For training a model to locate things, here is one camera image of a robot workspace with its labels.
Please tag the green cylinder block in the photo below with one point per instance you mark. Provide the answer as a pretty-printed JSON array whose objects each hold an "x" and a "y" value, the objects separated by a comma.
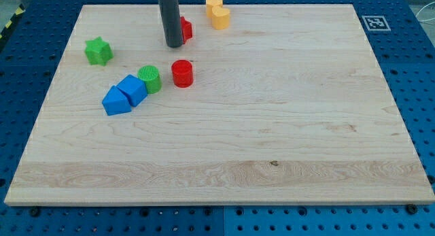
[{"x": 150, "y": 75}]

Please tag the blue cube block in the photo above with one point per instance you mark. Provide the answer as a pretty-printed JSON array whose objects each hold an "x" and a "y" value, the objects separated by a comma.
[{"x": 134, "y": 89}]

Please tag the green star block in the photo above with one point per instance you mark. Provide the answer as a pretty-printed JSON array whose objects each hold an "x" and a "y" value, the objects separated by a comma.
[{"x": 98, "y": 51}]

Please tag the yellow hexagon block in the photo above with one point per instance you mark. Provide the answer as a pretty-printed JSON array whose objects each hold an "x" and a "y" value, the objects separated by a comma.
[{"x": 210, "y": 4}]

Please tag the white fiducial marker tag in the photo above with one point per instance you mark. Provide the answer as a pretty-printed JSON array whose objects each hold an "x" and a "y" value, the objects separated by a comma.
[{"x": 376, "y": 23}]

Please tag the yellow black hazard tape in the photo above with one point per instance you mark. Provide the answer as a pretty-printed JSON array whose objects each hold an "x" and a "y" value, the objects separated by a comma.
[{"x": 12, "y": 23}]

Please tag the red cylinder block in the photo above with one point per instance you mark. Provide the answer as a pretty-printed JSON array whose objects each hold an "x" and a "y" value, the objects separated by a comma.
[{"x": 182, "y": 71}]

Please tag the yellow heart block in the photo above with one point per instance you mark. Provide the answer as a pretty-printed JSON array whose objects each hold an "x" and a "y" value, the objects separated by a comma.
[{"x": 220, "y": 17}]

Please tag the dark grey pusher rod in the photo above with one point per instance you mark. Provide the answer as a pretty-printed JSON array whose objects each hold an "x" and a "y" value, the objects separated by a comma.
[{"x": 169, "y": 12}]

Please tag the red star block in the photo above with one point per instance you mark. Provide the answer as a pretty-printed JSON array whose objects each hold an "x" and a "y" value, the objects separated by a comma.
[{"x": 186, "y": 29}]

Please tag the wooden board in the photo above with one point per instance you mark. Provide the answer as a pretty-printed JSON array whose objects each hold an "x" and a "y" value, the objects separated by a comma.
[{"x": 288, "y": 106}]

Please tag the blue triangle block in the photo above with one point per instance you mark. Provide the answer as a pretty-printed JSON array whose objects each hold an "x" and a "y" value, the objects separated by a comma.
[{"x": 115, "y": 102}]

